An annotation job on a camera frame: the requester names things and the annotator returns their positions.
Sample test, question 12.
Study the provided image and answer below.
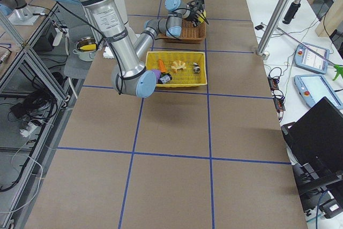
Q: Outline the brown wicker basket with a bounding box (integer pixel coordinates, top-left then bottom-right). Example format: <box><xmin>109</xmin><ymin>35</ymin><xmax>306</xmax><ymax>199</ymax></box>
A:
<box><xmin>158</xmin><ymin>20</ymin><xmax>206</xmax><ymax>44</ymax></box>

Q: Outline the yellow plastic basket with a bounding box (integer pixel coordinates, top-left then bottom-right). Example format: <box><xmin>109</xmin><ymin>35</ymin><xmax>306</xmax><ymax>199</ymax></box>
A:
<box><xmin>145</xmin><ymin>51</ymin><xmax>207</xmax><ymax>87</ymax></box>

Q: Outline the small black adapter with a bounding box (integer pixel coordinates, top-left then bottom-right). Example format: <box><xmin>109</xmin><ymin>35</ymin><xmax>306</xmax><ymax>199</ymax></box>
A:
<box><xmin>255</xmin><ymin>25</ymin><xmax>264</xmax><ymax>30</ymax></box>

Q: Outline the toy croissant bread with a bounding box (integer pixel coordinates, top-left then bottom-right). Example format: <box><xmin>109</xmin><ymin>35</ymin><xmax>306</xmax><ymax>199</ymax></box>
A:
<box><xmin>171</xmin><ymin>61</ymin><xmax>187</xmax><ymax>73</ymax></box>

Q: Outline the toy panda figure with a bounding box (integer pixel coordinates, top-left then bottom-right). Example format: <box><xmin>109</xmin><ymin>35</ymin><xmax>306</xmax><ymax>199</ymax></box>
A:
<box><xmin>192</xmin><ymin>63</ymin><xmax>201</xmax><ymax>73</ymax></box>

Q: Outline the orange toy carrot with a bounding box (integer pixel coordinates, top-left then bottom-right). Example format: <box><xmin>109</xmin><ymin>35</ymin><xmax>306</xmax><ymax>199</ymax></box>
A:
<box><xmin>158</xmin><ymin>59</ymin><xmax>167</xmax><ymax>73</ymax></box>

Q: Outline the purple block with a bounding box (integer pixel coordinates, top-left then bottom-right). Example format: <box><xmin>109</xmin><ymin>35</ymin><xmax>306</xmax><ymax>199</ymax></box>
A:
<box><xmin>151</xmin><ymin>69</ymin><xmax>161</xmax><ymax>80</ymax></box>

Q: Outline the black water bottle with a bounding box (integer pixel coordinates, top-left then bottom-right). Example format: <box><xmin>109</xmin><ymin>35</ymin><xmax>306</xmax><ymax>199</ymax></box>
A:
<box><xmin>282</xmin><ymin>0</ymin><xmax>301</xmax><ymax>24</ymax></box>

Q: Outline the small grey can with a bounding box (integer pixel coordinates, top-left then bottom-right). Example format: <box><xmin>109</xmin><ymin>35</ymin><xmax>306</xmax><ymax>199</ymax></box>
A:
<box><xmin>158</xmin><ymin>73</ymin><xmax>172</xmax><ymax>84</ymax></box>

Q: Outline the metal pot with corn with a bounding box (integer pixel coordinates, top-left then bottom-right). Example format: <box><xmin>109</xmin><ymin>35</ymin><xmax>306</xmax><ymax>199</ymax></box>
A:
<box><xmin>72</xmin><ymin>36</ymin><xmax>98</xmax><ymax>62</ymax></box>

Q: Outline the far teach pendant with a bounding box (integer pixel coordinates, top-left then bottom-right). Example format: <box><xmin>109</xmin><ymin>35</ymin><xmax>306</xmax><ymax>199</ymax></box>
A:
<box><xmin>294</xmin><ymin>43</ymin><xmax>330</xmax><ymax>74</ymax></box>

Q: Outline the teach pendant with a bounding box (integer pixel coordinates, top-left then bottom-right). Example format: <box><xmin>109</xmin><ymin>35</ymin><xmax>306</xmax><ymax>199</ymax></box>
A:
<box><xmin>294</xmin><ymin>75</ymin><xmax>342</xmax><ymax>110</ymax></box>
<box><xmin>294</xmin><ymin>43</ymin><xmax>330</xmax><ymax>74</ymax></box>

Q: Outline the orange black usb hub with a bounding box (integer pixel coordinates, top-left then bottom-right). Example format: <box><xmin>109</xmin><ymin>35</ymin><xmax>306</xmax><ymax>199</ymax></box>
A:
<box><xmin>267</xmin><ymin>76</ymin><xmax>286</xmax><ymax>113</ymax></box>

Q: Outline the near teach pendant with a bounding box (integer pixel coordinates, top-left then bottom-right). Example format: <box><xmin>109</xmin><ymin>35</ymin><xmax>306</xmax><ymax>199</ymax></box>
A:
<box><xmin>294</xmin><ymin>75</ymin><xmax>342</xmax><ymax>110</ymax></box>

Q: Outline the green grabber stick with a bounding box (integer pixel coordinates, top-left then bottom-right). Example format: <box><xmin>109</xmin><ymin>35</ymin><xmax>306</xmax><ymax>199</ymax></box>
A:
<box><xmin>276</xmin><ymin>26</ymin><xmax>342</xmax><ymax>80</ymax></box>

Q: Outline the black laptop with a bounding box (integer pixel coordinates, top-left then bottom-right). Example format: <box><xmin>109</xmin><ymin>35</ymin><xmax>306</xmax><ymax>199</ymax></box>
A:
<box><xmin>281</xmin><ymin>97</ymin><xmax>342</xmax><ymax>173</ymax></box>

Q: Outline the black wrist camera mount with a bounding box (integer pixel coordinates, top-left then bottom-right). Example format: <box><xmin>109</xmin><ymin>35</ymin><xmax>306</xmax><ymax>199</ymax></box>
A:
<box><xmin>184</xmin><ymin>0</ymin><xmax>205</xmax><ymax>27</ymax></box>

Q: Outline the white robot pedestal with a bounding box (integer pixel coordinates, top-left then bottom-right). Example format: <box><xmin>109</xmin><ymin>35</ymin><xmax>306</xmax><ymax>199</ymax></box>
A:
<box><xmin>106</xmin><ymin>0</ymin><xmax>140</xmax><ymax>67</ymax></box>

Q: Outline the aluminium frame post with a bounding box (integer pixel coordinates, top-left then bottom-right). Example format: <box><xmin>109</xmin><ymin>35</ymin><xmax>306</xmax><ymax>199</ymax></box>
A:
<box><xmin>256</xmin><ymin>0</ymin><xmax>289</xmax><ymax>56</ymax></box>

